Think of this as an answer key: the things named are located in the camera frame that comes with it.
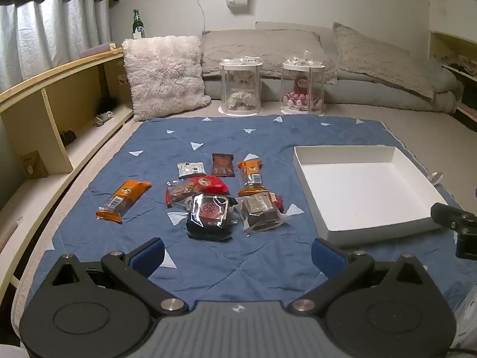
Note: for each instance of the white fluffy pillow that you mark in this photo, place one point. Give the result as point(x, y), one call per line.
point(164, 76)

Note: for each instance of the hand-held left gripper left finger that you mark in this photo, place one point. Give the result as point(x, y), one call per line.
point(149, 255)

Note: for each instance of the blue mat with white triangles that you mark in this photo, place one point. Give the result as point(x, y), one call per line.
point(231, 134)

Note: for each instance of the clear case with white doll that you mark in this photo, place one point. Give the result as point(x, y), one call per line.
point(241, 89)

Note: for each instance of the white cardboard box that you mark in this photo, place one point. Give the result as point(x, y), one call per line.
point(365, 190)

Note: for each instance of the grey window curtain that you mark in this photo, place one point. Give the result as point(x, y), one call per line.
point(48, 33)

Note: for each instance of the clear case with pink doll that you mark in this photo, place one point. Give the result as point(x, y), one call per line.
point(302, 89)

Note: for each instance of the grey wide pillow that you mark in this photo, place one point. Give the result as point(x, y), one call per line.
point(261, 48)

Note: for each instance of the red and clear snack packet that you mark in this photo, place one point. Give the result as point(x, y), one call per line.
point(201, 186)

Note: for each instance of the grey angled pillow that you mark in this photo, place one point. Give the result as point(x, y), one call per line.
point(376, 59)

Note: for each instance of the clear packet of brown bars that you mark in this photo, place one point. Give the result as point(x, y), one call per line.
point(262, 212)

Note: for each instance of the wooden bedside shelf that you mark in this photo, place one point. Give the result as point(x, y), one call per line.
point(56, 82)

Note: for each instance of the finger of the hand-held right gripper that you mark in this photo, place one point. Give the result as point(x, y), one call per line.
point(452, 214)

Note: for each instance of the long orange snack packet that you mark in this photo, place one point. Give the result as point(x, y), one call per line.
point(125, 199)

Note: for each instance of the small brown card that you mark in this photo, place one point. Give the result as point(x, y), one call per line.
point(32, 165)

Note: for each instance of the white charger plug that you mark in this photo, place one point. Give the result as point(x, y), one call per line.
point(138, 35)

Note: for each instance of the orange snack packet brown end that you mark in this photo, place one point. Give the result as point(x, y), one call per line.
point(252, 177)

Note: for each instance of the wooden side shelf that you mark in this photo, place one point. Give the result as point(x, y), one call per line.
point(452, 50)

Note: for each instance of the silver white snack packet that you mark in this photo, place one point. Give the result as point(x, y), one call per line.
point(191, 170)

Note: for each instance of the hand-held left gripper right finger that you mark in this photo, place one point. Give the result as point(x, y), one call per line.
point(328, 257)

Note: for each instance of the black snack packet red label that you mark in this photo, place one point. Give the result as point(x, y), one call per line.
point(210, 216)

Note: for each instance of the green glass bottle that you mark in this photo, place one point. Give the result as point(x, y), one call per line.
point(138, 20)

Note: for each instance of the small dark box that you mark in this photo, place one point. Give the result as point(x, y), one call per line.
point(69, 138)

